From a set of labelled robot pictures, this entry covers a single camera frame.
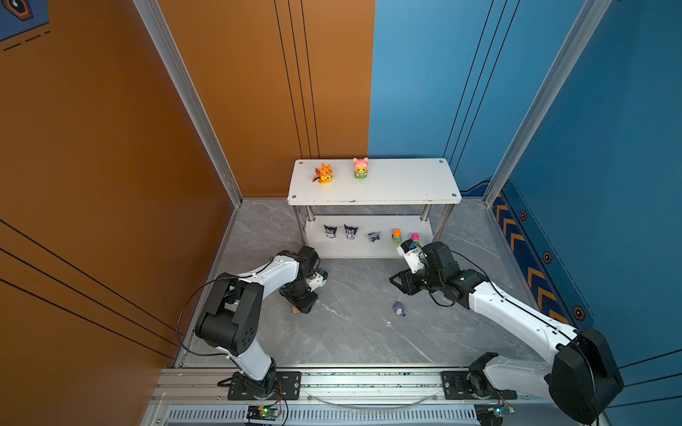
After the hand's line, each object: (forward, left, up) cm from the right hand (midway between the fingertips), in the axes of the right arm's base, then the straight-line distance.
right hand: (396, 277), depth 82 cm
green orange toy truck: (+19, -2, -3) cm, 19 cm away
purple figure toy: (+18, +6, -3) cm, 19 cm away
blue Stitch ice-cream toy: (-8, +31, -6) cm, 33 cm away
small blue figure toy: (-6, -2, -10) cm, 12 cm away
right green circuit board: (-33, -24, -14) cm, 43 cm away
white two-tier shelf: (+40, +7, -11) cm, 43 cm away
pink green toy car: (+18, -10, -4) cm, 21 cm away
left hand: (-3, +30, -12) cm, 33 cm away
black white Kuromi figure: (+19, +22, -2) cm, 29 cm away
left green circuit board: (-34, +38, -13) cm, 52 cm away
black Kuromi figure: (+18, +14, 0) cm, 23 cm away
